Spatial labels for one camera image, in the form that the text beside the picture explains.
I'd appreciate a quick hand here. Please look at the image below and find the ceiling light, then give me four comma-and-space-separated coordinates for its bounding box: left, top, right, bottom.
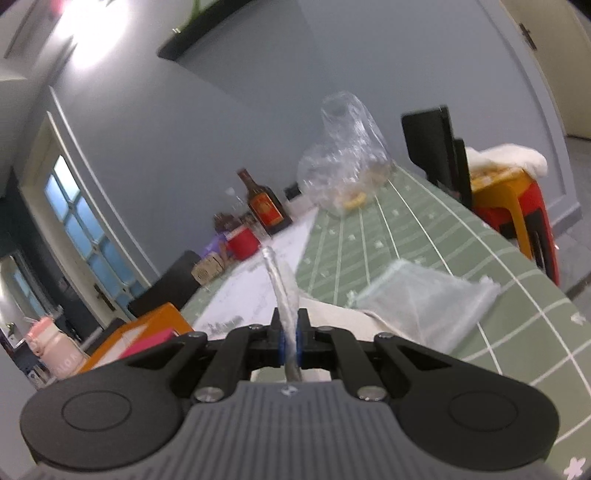
51, 0, 134, 70

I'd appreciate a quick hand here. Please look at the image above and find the cream door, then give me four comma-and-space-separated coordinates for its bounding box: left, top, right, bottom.
501, 0, 591, 139

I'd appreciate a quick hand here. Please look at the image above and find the pink water bottle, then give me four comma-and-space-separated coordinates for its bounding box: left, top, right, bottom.
25, 316, 90, 381

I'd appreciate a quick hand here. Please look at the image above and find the brown liquor bottle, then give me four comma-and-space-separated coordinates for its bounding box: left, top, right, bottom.
236, 167, 294, 236

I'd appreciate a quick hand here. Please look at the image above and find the black wall shelf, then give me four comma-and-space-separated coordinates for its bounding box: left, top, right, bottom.
157, 0, 259, 61

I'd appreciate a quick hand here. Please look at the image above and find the black chair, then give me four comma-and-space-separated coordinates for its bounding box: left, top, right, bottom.
127, 250, 204, 319
401, 105, 474, 210

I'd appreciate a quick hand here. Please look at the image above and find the red plastic stool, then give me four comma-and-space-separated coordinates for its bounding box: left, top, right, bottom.
475, 182, 561, 287

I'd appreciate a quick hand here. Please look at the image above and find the small cardboard box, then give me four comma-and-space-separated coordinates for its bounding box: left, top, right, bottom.
191, 251, 227, 284

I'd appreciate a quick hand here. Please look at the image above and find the orange cardboard box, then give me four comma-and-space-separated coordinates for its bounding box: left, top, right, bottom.
81, 302, 195, 374

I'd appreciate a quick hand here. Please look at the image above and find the large clear plastic bag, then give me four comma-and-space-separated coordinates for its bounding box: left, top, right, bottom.
297, 91, 395, 217

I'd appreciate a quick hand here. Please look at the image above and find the white fluffy cloth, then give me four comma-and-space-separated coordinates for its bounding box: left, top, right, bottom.
464, 143, 549, 178

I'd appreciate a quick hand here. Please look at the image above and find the purple bowl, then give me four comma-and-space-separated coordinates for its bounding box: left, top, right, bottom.
201, 233, 229, 257

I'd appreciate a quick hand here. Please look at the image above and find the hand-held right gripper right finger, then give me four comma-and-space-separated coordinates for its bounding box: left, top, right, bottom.
295, 308, 455, 402

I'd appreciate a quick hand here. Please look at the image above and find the white glass-paned door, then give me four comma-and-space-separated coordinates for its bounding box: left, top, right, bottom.
18, 113, 160, 319

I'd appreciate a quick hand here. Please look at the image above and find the red cup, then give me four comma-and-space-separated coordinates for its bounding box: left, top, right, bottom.
225, 227, 260, 260

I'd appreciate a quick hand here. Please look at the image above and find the twisted clear plastic film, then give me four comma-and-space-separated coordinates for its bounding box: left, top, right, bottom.
261, 247, 308, 384

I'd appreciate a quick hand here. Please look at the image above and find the clear water bottle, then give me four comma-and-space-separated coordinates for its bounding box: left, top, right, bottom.
224, 187, 247, 217

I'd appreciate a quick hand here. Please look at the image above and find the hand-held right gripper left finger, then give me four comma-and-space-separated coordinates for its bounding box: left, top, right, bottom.
127, 308, 284, 402

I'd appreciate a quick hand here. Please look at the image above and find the red cardboard box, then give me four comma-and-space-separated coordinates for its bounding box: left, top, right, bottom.
117, 329, 178, 361

